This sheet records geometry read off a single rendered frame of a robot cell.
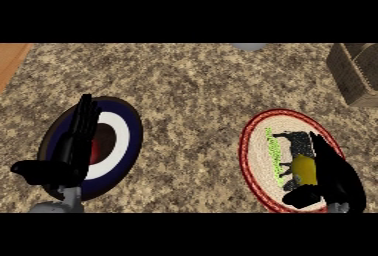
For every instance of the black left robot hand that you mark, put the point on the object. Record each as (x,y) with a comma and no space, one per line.
(74,146)

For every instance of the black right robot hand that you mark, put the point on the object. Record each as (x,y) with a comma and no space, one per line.
(340,176)

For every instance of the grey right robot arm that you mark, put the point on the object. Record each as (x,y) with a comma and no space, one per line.
(338,207)

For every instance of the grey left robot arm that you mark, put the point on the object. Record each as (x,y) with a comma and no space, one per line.
(61,201)

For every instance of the yellow lemon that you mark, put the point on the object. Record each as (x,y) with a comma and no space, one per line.
(304,168)

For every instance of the blue white red round placemat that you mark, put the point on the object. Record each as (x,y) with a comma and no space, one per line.
(118,140)

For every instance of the red-rimmed woven round placemat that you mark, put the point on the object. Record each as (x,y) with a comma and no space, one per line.
(263,160)

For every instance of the brown wooden surface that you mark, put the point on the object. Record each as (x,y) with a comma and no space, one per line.
(11,61)

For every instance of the grey round object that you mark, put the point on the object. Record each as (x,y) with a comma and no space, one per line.
(248,46)

